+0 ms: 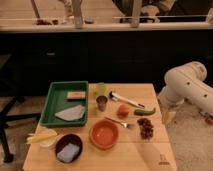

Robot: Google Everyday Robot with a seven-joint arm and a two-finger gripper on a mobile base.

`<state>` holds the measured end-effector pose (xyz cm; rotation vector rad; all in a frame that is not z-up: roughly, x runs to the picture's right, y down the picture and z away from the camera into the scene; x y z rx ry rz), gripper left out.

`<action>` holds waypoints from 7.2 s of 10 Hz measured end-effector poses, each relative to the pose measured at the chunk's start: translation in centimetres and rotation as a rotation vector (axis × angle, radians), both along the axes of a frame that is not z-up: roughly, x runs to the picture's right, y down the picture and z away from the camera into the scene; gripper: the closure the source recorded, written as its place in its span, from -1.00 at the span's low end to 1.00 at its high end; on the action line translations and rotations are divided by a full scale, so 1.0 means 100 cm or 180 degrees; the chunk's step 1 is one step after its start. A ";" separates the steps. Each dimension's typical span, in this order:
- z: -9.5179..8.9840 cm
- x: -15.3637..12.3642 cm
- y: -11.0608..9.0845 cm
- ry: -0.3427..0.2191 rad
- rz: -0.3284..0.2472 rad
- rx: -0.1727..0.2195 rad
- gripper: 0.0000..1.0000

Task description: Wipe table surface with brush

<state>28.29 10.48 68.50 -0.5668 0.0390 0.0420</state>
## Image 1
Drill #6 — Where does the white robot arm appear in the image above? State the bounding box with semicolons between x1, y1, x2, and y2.
158;61;213;124

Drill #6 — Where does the small metal cup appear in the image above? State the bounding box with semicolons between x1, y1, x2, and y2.
96;95;108;112

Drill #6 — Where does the orange toy fruit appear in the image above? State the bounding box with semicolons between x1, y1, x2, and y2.
117;105;130;118

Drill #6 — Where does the tan sponge block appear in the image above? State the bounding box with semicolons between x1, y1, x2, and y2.
67;92;86;100

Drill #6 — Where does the grey folded cloth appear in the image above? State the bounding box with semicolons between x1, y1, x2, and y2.
55;105;85;121

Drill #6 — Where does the metal fork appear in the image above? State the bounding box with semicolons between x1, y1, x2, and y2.
105;117;134;129

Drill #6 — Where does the orange bowl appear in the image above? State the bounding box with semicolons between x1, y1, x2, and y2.
89;119;119;150

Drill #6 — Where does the green plastic tray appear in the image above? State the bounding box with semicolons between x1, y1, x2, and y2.
40;81;89;128

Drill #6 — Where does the brown crumbs pile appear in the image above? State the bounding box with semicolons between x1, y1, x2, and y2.
137;118;154;139

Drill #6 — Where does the dark brown bowl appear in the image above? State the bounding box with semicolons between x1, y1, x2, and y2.
55;134;83;163

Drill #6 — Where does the blue sponge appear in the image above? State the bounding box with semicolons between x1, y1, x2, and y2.
57;143;80;163

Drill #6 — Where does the small white bowl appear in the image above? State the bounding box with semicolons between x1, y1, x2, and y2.
39;129;58;149

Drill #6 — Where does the black office chair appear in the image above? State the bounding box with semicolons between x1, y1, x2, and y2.
0;54;41;163

